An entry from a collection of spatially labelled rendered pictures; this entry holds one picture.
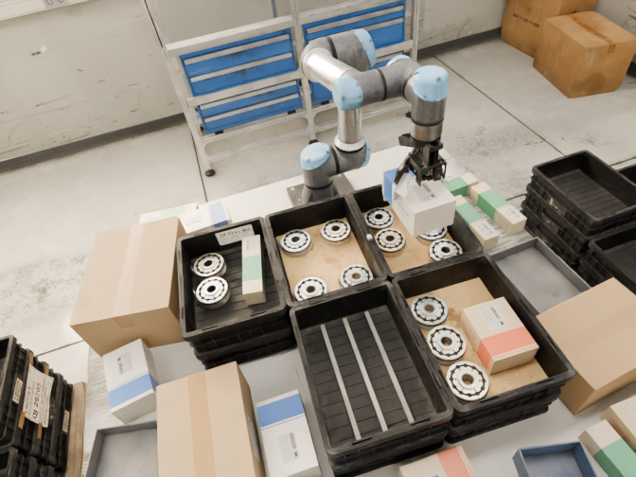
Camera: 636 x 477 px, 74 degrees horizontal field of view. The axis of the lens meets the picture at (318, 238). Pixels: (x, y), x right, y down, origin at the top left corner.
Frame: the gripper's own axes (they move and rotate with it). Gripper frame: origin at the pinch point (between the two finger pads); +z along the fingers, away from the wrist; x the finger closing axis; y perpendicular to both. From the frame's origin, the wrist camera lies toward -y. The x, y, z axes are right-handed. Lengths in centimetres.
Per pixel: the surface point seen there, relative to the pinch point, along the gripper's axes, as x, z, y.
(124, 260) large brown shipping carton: -90, 21, -31
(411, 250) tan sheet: 1.0, 28.0, -2.4
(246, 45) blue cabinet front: -15, 28, -195
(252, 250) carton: -48, 22, -19
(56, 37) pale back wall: -137, 24, -282
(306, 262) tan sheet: -32.7, 28.1, -11.6
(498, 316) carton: 7.7, 20.2, 33.0
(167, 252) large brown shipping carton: -76, 21, -29
